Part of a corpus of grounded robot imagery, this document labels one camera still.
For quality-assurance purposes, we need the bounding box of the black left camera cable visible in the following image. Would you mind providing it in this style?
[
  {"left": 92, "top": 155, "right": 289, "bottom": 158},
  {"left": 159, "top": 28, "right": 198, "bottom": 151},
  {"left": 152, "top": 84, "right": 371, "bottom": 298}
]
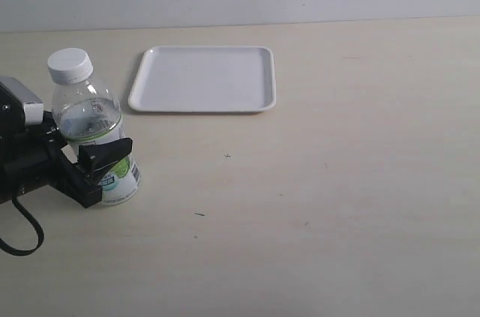
[{"left": 0, "top": 196, "right": 45, "bottom": 257}]

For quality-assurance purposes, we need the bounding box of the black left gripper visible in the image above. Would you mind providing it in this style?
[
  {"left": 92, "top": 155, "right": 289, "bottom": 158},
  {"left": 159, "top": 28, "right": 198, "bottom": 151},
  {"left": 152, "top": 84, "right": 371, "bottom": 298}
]
[{"left": 1, "top": 111, "right": 133, "bottom": 208}]

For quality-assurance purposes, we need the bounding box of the white rectangular tray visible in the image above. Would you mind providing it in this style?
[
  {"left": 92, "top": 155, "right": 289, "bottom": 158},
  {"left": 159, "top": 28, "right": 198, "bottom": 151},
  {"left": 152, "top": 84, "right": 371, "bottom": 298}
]
[{"left": 128, "top": 46, "right": 277, "bottom": 114}]

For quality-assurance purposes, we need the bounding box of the white bottle cap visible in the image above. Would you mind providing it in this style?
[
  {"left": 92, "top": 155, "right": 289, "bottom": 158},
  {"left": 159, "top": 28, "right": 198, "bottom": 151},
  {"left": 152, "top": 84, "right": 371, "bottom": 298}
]
[{"left": 47, "top": 47, "right": 94, "bottom": 85}]

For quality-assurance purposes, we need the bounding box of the clear plastic water bottle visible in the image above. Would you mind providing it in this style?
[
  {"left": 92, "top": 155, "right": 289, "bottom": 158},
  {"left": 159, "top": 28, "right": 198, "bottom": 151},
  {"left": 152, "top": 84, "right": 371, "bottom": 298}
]
[{"left": 52, "top": 73, "right": 140, "bottom": 205}]

